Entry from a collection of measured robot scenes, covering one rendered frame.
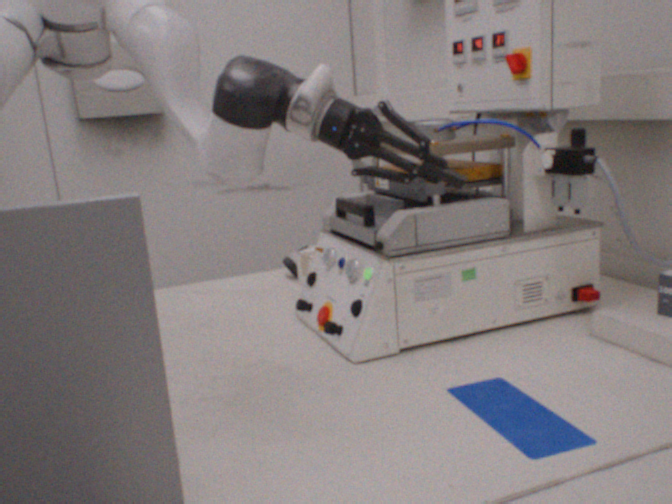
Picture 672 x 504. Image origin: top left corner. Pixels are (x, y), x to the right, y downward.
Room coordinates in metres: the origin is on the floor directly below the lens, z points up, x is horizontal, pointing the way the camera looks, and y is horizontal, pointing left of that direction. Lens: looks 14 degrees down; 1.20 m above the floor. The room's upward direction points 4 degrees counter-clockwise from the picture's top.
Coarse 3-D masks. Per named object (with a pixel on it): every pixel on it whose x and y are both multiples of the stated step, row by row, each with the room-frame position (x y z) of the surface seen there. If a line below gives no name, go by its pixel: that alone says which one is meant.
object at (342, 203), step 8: (336, 200) 1.32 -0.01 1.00; (344, 200) 1.29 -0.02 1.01; (352, 200) 1.27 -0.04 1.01; (336, 208) 1.32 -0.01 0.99; (344, 208) 1.28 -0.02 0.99; (352, 208) 1.24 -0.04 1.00; (360, 208) 1.21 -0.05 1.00; (368, 208) 1.19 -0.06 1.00; (336, 216) 1.33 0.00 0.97; (344, 216) 1.32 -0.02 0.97; (360, 216) 1.21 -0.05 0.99; (368, 216) 1.19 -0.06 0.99; (368, 224) 1.19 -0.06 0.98
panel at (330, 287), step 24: (336, 240) 1.32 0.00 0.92; (312, 264) 1.39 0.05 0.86; (336, 264) 1.28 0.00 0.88; (312, 288) 1.34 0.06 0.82; (336, 288) 1.24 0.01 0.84; (360, 288) 1.15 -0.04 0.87; (312, 312) 1.30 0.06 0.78; (336, 312) 1.20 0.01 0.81; (360, 312) 1.12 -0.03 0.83; (336, 336) 1.16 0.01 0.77
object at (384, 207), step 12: (372, 204) 1.33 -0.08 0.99; (384, 204) 1.27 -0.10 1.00; (396, 204) 1.23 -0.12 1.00; (348, 216) 1.32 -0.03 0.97; (384, 216) 1.28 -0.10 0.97; (336, 228) 1.33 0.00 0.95; (348, 228) 1.27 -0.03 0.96; (360, 228) 1.21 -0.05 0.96; (372, 228) 1.18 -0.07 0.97; (360, 240) 1.22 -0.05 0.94; (372, 240) 1.17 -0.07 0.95
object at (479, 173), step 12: (444, 156) 1.32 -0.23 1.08; (384, 168) 1.36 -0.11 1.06; (396, 168) 1.33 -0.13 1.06; (456, 168) 1.24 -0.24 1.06; (468, 168) 1.24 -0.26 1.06; (480, 168) 1.25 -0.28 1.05; (492, 168) 1.26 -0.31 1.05; (468, 180) 1.24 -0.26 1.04; (480, 180) 1.25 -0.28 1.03; (492, 180) 1.26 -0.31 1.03
